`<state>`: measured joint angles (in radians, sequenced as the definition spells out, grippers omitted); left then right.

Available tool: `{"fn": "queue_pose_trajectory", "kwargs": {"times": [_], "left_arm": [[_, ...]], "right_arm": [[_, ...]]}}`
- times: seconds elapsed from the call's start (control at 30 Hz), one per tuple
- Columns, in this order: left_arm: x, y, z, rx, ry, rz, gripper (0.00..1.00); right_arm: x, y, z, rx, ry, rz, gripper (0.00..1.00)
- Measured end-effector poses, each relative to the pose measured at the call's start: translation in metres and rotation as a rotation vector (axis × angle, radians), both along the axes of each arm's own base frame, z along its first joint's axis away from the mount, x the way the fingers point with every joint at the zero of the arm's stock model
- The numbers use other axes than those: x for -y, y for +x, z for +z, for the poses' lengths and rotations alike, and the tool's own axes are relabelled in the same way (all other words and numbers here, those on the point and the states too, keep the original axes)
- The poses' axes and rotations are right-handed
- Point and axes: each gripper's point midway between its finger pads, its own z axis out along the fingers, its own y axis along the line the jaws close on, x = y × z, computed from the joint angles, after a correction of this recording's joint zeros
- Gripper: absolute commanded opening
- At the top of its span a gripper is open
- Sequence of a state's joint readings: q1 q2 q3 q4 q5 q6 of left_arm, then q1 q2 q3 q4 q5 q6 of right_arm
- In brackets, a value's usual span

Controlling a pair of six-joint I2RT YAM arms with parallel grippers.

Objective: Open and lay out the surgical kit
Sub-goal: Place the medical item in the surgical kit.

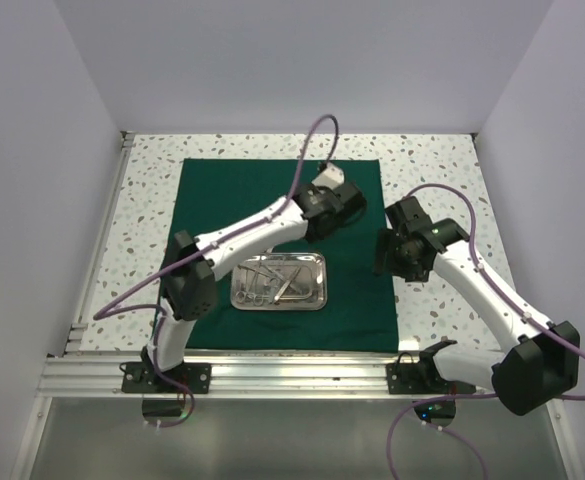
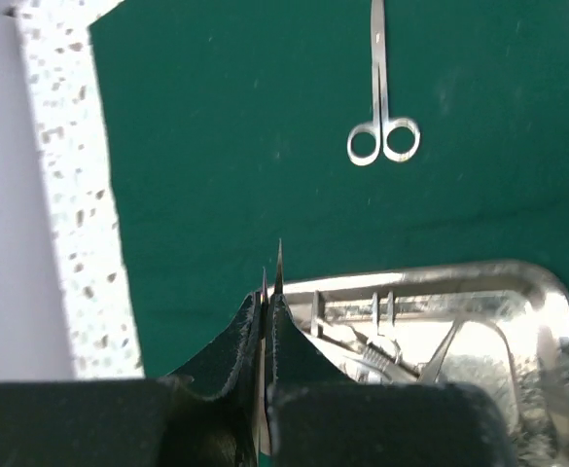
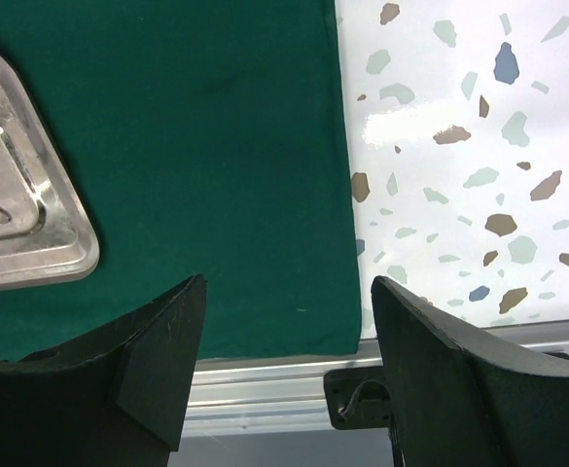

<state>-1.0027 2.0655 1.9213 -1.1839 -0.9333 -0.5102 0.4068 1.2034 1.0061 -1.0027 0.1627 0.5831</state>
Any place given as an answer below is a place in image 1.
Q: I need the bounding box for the steel instrument tray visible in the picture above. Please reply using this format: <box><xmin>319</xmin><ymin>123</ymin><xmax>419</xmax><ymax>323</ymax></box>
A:
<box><xmin>229</xmin><ymin>252</ymin><xmax>329</xmax><ymax>311</ymax></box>

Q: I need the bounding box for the green surgical cloth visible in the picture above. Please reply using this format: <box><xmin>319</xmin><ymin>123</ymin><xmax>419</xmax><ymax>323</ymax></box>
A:
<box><xmin>149</xmin><ymin>158</ymin><xmax>401</xmax><ymax>354</ymax></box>

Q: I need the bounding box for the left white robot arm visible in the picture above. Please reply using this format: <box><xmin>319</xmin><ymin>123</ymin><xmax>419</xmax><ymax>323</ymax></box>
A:
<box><xmin>144</xmin><ymin>181</ymin><xmax>367</xmax><ymax>393</ymax></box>

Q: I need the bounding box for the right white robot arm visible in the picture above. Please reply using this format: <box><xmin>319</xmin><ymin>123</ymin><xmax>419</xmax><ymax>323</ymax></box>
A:
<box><xmin>374</xmin><ymin>196</ymin><xmax>580</xmax><ymax>416</ymax></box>

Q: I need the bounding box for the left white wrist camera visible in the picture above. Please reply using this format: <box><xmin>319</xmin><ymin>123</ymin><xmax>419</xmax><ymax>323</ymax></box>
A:
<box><xmin>312</xmin><ymin>162</ymin><xmax>346</xmax><ymax>190</ymax></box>

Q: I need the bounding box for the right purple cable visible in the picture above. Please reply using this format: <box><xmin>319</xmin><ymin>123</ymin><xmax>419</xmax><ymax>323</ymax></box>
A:
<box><xmin>385</xmin><ymin>183</ymin><xmax>585</xmax><ymax>480</ymax></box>

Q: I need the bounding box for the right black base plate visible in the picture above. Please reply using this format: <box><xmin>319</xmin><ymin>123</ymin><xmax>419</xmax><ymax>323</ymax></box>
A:
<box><xmin>385</xmin><ymin>352</ymin><xmax>476</xmax><ymax>395</ymax></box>

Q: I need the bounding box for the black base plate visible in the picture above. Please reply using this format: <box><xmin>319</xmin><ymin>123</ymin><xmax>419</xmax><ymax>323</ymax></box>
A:
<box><xmin>385</xmin><ymin>352</ymin><xmax>476</xmax><ymax>395</ymax></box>
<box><xmin>119</xmin><ymin>362</ymin><xmax>212</xmax><ymax>394</ymax></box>

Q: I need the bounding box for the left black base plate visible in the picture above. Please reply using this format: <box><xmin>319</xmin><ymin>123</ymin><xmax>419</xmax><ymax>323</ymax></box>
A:
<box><xmin>119</xmin><ymin>362</ymin><xmax>212</xmax><ymax>394</ymax></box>

